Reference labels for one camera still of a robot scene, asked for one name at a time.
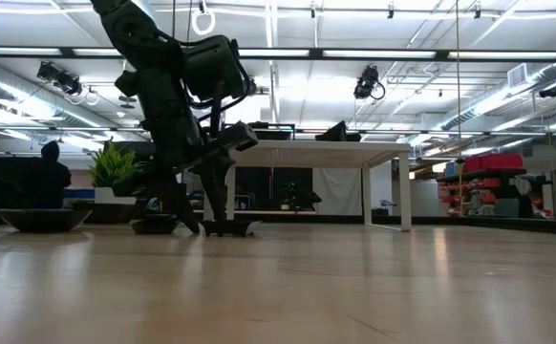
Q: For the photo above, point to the rack with red bins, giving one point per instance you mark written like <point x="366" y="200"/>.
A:
<point x="493" y="162"/>

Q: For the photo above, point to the person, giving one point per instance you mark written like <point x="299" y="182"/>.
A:
<point x="44" y="181"/>

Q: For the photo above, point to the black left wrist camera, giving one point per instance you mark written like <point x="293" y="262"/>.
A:
<point x="216" y="67"/>

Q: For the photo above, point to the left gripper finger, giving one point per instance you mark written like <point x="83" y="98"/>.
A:
<point x="177" y="200"/>
<point x="217" y="186"/>

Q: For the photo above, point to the black wavy square bowl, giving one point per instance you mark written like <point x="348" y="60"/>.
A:
<point x="336" y="133"/>
<point x="99" y="214"/>

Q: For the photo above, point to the blue box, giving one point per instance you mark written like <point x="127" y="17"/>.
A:
<point x="79" y="193"/>

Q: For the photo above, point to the black ceiling device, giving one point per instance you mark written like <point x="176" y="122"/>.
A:
<point x="550" y="91"/>

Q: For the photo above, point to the white perforated metal shelf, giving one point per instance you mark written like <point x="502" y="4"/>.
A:
<point x="316" y="153"/>

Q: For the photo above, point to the silver ceiling duct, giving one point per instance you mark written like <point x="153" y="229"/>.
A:
<point x="20" y="93"/>
<point x="498" y="102"/>

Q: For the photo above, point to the white hanging cloth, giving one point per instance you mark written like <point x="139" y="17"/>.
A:
<point x="337" y="184"/>

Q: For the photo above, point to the black overhead beam with lights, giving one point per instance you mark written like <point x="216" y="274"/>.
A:
<point x="440" y="55"/>

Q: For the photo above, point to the dark monitor screen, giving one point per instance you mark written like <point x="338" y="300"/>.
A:
<point x="130" y="144"/>

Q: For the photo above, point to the white ceiling vent unit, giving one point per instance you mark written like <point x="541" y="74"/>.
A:
<point x="517" y="75"/>

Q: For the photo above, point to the black leaf-shaped plate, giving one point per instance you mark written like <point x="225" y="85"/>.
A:
<point x="44" y="221"/>

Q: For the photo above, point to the green plant in white pot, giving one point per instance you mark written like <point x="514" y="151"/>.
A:
<point x="111" y="167"/>

